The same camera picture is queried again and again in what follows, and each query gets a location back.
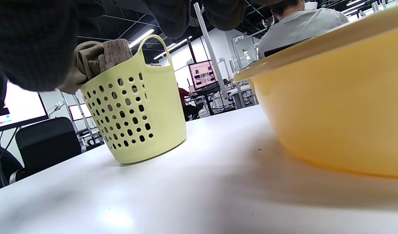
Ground person's right hand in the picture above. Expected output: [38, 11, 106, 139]
[0, 0, 282, 92]

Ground tan shorts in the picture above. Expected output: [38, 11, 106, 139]
[57, 38, 133, 95]

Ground large white screen monitor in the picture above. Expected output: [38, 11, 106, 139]
[0, 81, 50, 134]

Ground black padded chair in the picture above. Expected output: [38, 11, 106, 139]
[9, 117, 82, 185]

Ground small white screen monitor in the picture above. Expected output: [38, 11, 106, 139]
[68, 103, 93, 122]

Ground long ceiling light strip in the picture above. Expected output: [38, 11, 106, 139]
[153, 36, 193, 60]
[129, 29, 155, 49]

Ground yellow perforated plastic basket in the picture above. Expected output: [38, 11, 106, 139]
[79, 34, 187, 164]

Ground monitor with pink screen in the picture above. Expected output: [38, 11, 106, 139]
[188, 60, 219, 90]

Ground yellow round plastic basin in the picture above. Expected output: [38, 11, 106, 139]
[231, 3, 398, 179]

